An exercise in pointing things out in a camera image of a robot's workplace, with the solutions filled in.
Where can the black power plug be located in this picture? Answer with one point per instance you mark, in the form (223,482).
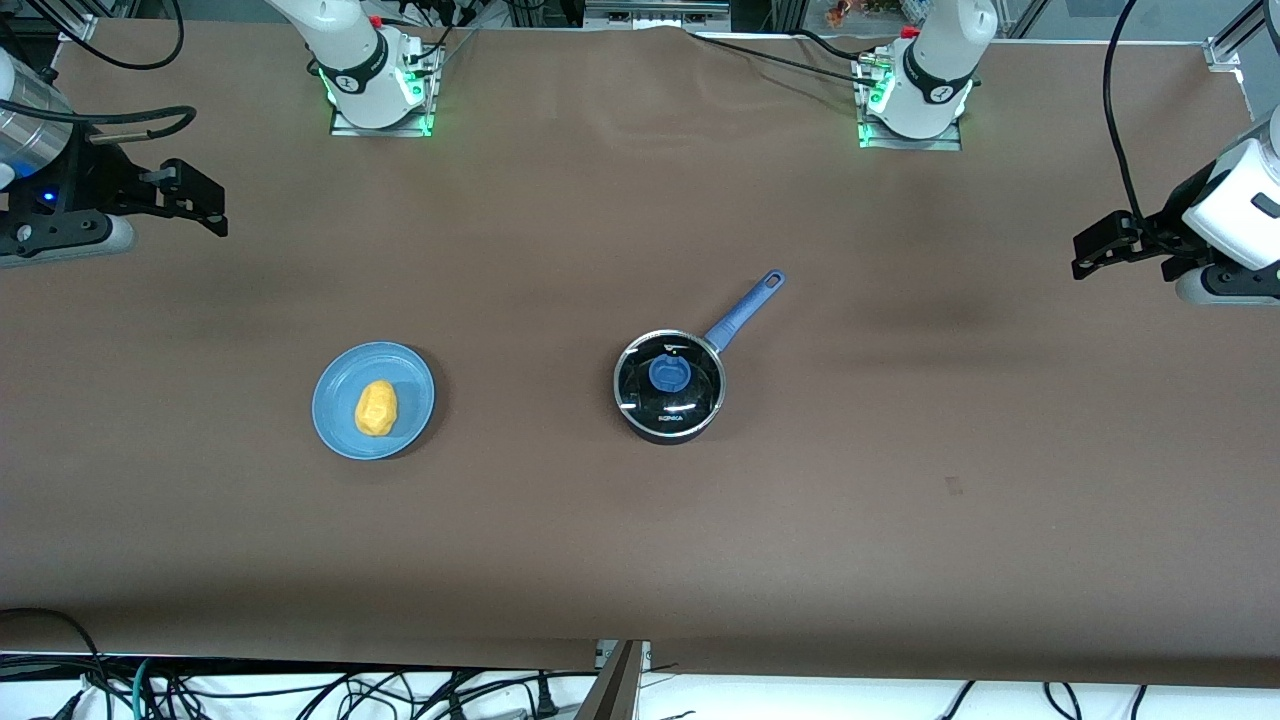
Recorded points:
(546,697)

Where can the grey equipment box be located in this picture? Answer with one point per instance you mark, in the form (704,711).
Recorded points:
(655,12)

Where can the blue round plate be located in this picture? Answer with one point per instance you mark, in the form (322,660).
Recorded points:
(335,410)

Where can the glass lid with blue knob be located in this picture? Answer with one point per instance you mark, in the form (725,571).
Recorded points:
(690,400)

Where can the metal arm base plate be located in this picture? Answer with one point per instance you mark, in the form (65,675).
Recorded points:
(910,143)
(385,128)

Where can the brown table cloth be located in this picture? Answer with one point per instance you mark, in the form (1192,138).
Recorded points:
(600,550)

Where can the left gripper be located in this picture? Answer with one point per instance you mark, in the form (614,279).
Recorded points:
(1167,229)

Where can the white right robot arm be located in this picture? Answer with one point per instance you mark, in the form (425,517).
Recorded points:
(345,40)

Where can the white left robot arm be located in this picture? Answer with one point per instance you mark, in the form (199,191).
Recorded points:
(935,70)

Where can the yellow potato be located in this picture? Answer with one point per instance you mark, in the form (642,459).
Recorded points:
(376,408)

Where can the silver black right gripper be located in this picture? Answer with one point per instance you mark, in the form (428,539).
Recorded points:
(103,180)

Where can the aluminium frame profile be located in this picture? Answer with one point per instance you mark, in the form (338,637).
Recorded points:
(55,20)
(1235,45)

